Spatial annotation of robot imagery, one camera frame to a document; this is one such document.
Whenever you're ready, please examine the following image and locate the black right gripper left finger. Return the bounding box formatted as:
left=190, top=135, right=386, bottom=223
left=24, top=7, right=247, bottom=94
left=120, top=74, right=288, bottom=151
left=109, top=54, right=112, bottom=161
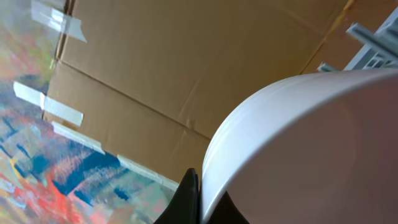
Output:
left=154, top=168, right=199, bottom=224

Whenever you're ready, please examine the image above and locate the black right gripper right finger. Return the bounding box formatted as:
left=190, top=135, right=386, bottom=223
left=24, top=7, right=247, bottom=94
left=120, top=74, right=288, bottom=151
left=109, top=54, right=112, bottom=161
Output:
left=207, top=192, right=249, bottom=224

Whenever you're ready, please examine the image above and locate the grey dishwasher rack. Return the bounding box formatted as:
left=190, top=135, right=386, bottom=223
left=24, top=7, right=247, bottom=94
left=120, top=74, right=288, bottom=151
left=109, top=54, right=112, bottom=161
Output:
left=306, top=4, right=397, bottom=73

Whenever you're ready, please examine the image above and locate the cardboard box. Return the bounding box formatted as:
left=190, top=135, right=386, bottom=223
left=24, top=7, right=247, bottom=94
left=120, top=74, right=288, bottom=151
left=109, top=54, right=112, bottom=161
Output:
left=49, top=0, right=397, bottom=181

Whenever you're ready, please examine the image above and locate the white pink bowl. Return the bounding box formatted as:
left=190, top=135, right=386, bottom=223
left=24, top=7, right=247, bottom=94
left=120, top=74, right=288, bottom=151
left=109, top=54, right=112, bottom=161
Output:
left=201, top=68, right=397, bottom=223

